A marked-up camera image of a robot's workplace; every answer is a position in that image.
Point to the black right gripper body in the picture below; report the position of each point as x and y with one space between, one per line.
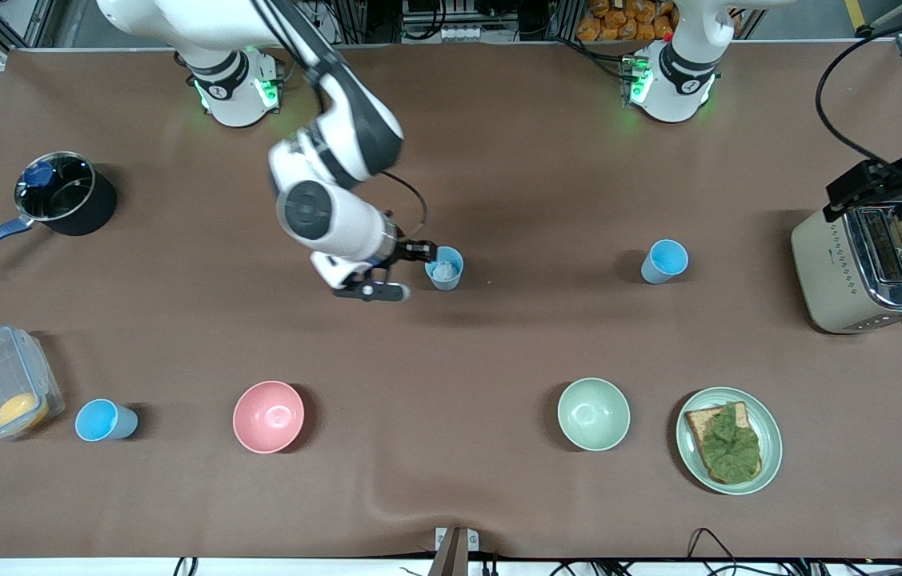
406 252

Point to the blue cup holding white paper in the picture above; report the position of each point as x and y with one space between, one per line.
450 283

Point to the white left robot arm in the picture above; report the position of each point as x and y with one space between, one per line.
675 80

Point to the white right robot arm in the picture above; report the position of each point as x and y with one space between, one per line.
338 216

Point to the cream and chrome toaster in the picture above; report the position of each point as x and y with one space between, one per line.
827 272

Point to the pink bowl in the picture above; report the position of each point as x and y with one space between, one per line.
268 416

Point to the small white power strip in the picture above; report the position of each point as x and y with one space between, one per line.
463 34

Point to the pale green bowl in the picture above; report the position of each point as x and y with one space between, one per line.
593 414

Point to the pale green plate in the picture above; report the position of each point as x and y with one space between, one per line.
769 432

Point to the brown bread slice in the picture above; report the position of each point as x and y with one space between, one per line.
699 424

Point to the green lettuce leaf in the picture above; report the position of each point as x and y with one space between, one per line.
731 448

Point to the bag of orange buns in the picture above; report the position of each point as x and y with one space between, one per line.
619 20

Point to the glass lid blue knob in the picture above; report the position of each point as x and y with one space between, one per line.
70 188

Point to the yellow round food piece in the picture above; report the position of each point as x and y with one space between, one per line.
18 410

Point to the grey metal camera mount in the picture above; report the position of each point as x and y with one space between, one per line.
450 556

